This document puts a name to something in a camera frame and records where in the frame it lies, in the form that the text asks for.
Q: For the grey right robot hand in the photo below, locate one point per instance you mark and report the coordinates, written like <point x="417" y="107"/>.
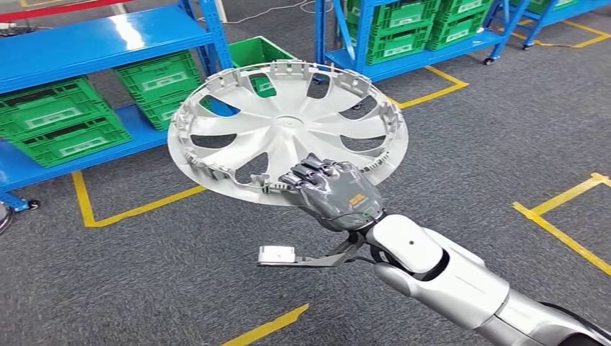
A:
<point x="343" y="198"/>

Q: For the silver plastic wheel hubcap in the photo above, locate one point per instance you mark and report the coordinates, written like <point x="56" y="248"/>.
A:
<point x="286" y="124"/>

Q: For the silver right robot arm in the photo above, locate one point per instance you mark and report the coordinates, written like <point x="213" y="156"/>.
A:
<point x="458" y="281"/>

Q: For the green plastic crate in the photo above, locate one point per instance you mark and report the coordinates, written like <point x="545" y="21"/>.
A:
<point x="401" y="48"/>
<point x="470" y="7"/>
<point x="47" y="110"/>
<point x="406" y="14"/>
<point x="76" y="143"/>
<point x="160" y="112"/>
<point x="453" y="33"/>
<point x="157" y="76"/>
<point x="544" y="5"/>
<point x="253" y="52"/>

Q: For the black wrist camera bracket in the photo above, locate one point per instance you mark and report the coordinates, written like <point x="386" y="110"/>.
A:
<point x="329" y="260"/>

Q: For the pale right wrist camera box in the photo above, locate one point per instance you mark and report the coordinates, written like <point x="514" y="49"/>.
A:
<point x="277" y="254"/>

